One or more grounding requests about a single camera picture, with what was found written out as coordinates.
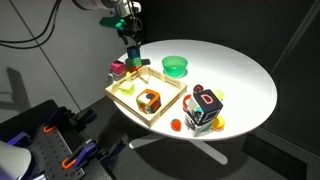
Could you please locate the yellow toy fruit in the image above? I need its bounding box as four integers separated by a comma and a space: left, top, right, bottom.
210, 116, 226, 132

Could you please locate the grey toy block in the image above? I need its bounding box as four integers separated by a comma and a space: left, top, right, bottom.
112, 72, 128, 82

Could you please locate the orange soft fabric cube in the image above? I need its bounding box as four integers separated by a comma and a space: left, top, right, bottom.
135, 87, 162, 115

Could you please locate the light green toy block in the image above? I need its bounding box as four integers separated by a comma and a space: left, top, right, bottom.
118, 81, 136, 97

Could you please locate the green plastic bowl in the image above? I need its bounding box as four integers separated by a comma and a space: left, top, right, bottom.
161, 55, 189, 79

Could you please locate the black soft cube letter D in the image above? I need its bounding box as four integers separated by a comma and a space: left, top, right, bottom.
192, 88, 224, 127

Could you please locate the dark red toy ball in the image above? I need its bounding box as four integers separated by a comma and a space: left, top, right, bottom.
192, 83, 205, 94

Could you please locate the pink toy block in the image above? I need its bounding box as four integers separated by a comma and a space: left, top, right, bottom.
110, 60, 127, 76

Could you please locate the orange toy block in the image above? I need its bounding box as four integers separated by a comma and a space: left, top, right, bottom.
129, 65, 143, 74

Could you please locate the black robot cart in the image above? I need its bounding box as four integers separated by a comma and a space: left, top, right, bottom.
0, 99, 116, 180

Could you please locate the white patterned soft cube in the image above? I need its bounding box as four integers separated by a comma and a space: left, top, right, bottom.
184, 111, 214, 138

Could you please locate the purple clamp red tip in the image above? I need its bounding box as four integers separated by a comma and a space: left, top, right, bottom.
42, 106, 70, 134

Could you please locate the red-orange toy ring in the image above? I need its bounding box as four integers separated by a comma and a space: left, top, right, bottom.
181, 94, 192, 113

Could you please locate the dark green toy block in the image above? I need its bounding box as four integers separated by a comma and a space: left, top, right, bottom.
124, 56, 143, 69

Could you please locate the yellow-green toy fruit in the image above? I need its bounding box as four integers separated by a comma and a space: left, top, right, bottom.
213, 89, 225, 101

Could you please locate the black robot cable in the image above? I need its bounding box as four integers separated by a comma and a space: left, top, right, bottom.
0, 0, 63, 50

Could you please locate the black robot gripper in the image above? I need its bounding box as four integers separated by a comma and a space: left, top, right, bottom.
114, 9, 144, 48

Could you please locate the black perforated mounting board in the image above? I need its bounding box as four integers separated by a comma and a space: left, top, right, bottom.
30, 129, 86, 180

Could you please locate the purple clamp orange tip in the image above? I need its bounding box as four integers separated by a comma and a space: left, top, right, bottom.
61, 141, 98, 170

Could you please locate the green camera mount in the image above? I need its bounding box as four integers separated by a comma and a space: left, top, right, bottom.
98, 16, 128, 32

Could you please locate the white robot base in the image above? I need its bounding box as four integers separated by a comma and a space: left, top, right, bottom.
0, 139, 33, 180

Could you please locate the red toy strawberry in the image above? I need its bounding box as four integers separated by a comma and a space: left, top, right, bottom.
170, 118, 182, 132

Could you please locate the wooden tray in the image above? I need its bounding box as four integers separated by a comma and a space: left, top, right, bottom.
105, 65, 188, 128

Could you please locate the black clamp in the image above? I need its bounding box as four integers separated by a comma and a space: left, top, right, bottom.
98, 139, 127, 165
70, 109, 98, 130

